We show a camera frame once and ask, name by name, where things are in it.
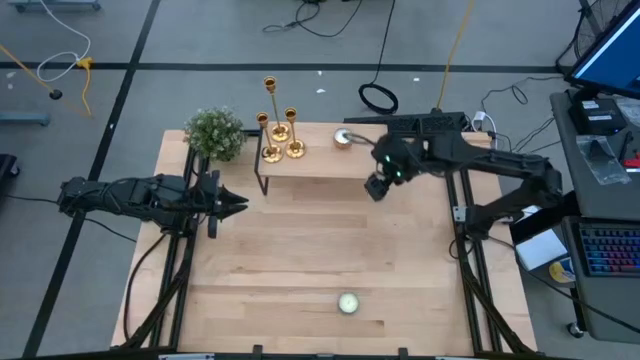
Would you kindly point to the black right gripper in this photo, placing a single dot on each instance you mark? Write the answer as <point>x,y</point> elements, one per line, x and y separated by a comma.
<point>402,157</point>

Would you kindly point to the yellow and blue roll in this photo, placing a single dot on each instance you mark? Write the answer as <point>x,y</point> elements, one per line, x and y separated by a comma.
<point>561,271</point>

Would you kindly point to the computer monitor blue screen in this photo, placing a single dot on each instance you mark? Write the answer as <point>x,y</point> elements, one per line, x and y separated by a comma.
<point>615,60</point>

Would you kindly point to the black cart wheel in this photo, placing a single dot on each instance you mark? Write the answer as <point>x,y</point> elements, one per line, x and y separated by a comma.
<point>6,167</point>

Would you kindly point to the green potted plant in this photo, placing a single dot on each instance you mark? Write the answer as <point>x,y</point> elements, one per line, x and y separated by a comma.
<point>215,134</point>

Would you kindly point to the white box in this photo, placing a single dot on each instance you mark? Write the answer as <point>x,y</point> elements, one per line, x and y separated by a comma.
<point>540,249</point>

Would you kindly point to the clear plastic bag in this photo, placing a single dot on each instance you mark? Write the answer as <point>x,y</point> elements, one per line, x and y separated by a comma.
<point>602,160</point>

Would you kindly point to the candle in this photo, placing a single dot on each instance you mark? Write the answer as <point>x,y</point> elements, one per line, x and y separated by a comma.
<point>348,303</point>
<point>341,140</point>

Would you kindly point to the wooden shelf riser black legs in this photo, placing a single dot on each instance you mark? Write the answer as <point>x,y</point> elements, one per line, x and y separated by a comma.
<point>320,160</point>

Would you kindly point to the grey cart leg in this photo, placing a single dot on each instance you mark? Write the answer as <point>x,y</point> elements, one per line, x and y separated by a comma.
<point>22,118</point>

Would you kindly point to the black table frame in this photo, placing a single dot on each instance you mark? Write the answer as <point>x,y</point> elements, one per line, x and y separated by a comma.
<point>290,358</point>

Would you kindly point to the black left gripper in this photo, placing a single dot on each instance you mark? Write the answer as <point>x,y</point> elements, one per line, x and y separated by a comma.
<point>202,200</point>

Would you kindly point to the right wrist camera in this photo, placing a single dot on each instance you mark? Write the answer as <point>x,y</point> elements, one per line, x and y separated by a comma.
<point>377,187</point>

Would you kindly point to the small black computer box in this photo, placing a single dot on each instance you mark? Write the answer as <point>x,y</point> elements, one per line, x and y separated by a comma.
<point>597,117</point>

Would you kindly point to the short brass candlestick holder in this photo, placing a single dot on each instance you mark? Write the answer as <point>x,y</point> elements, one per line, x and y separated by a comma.
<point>271,154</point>
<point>295,149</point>

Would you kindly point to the tall brass candlestick holder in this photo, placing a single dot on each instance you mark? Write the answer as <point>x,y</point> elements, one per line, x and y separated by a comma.
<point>280,133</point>

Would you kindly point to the grey desk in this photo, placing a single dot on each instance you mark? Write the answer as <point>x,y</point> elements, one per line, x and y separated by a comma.
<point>607,190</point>

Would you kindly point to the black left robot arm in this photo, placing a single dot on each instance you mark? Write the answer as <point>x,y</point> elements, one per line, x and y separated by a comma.
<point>130,197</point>

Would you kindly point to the backlit rainbow keyboard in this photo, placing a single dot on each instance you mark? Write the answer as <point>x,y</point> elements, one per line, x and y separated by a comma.
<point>615,250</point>

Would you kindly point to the red item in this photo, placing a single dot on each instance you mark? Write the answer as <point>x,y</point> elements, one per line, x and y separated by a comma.
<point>634,161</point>

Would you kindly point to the silver metal bracket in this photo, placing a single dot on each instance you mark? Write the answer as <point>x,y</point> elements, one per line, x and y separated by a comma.
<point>459,214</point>

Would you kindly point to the white power adapter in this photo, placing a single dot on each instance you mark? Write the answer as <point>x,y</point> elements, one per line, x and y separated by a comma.
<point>479,119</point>

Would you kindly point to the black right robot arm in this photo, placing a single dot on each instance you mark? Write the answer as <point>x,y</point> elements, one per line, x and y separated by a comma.
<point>500,162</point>

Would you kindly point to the grey cart base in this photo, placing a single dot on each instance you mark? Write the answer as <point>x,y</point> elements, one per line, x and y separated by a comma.
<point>55,4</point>

